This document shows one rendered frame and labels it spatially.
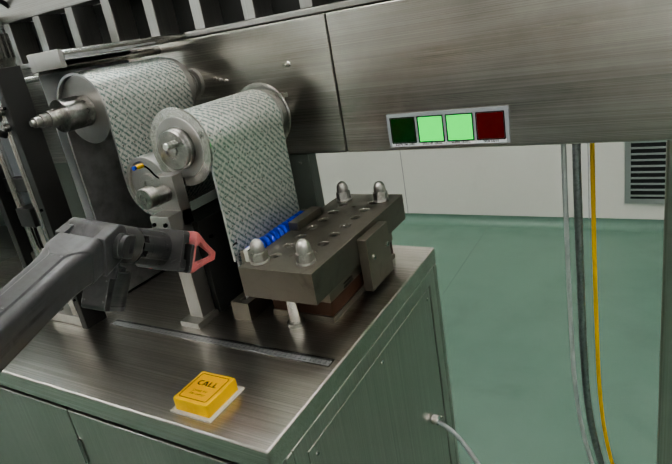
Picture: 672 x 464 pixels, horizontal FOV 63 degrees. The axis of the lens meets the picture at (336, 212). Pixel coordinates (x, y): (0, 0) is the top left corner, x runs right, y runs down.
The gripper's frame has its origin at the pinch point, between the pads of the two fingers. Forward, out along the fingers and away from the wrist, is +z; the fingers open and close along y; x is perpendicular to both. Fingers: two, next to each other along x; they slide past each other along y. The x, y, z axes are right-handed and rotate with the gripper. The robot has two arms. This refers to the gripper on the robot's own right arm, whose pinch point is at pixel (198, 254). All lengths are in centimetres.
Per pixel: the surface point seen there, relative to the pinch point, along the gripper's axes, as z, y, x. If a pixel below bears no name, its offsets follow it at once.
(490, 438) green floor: 127, 23, -50
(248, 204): 11.5, 0.2, 10.9
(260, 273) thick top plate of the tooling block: 6.6, 9.0, -2.2
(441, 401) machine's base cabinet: 62, 26, -28
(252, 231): 13.8, 0.2, 5.9
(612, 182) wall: 276, 47, 71
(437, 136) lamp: 30, 31, 29
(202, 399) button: -7.3, 11.8, -21.8
